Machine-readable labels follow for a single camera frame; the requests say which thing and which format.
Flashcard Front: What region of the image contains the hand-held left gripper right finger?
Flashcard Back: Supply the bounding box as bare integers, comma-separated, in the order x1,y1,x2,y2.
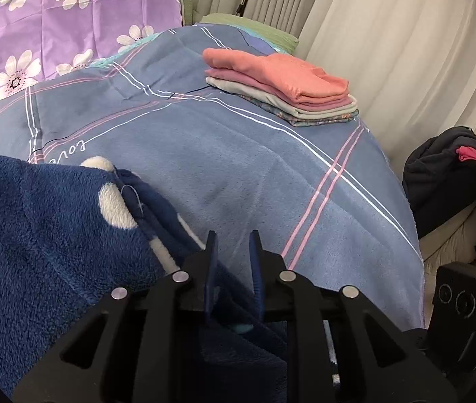
248,230,459,403

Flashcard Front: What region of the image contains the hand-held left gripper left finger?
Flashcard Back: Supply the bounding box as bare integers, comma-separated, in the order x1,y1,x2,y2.
13,230,219,403

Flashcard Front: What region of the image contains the navy fleece star-print garment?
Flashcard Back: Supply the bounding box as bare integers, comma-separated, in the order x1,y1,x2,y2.
0,153,297,403

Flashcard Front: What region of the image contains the blue plaid blanket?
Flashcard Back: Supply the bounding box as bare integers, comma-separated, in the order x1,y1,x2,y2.
0,23,427,332

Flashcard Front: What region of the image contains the dark clothing pile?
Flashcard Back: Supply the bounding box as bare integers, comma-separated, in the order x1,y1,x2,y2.
402,126,476,240

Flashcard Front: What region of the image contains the folded floral patterned garment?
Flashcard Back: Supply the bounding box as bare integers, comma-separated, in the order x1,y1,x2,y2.
238,94,360,127

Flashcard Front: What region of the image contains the folded cream grey garment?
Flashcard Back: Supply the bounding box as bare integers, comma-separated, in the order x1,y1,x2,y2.
205,76,358,119

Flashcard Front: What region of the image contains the folded dusty pink garment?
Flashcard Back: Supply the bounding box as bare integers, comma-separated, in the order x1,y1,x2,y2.
205,67,354,112

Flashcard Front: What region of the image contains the folded salmon pink garment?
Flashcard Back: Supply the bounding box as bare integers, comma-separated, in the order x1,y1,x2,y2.
202,47,350,102

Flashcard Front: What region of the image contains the green pillow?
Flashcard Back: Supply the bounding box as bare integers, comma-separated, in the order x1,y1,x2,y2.
196,12,299,55

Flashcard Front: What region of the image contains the white curtain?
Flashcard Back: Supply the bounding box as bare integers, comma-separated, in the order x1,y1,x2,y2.
177,0,476,169

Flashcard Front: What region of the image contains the purple floral pillow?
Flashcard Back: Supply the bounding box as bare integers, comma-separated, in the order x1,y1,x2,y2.
0,0,184,124

